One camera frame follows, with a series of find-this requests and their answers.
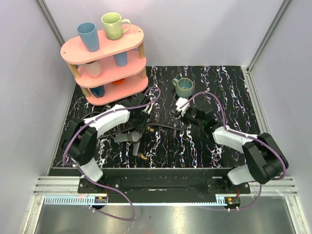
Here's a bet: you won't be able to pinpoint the black corrugated flexible hose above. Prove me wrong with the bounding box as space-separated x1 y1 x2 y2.
81 111 193 139

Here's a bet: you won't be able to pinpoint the light green ceramic mug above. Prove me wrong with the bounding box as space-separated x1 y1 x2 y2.
101 12 131 40

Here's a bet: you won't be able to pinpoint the pink three-tier wooden shelf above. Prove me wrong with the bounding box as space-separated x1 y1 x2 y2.
60 24 148 106

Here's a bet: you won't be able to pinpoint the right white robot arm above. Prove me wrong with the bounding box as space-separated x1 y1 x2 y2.
171 107 289 193

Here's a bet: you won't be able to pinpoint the pale pink faceted cup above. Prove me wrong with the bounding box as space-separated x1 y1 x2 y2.
84 60 102 78

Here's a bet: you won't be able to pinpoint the aluminium frame rail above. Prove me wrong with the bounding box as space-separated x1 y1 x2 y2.
33 176 298 196

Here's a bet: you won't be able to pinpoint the black faucet fitting brass ends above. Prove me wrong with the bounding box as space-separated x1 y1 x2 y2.
113 130 149 161

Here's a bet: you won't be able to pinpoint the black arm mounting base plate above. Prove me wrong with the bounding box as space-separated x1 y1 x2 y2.
78 167 252 204

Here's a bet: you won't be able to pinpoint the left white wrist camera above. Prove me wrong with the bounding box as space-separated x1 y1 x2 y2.
142 103 154 115

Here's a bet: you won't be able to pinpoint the blue cup middle shelf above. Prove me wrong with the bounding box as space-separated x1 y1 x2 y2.
113 51 128 67

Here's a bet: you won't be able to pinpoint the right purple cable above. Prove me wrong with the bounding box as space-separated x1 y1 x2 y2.
182 91 288 212

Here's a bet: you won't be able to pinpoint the teal glazed ceramic mug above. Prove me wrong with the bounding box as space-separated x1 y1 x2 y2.
172 78 194 98

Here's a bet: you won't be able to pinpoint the orange plastic bowl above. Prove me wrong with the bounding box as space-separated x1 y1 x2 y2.
112 78 125 85

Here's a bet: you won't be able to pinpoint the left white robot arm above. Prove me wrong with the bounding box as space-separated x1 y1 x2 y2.
60 93 150 193

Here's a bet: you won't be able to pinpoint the dark blue mug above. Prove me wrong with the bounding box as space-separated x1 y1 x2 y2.
90 85 105 98

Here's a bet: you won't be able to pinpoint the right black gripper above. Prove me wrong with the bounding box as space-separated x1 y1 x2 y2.
174 107 204 128

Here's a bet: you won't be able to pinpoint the light blue plastic cup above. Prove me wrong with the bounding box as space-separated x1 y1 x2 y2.
77 22 99 52

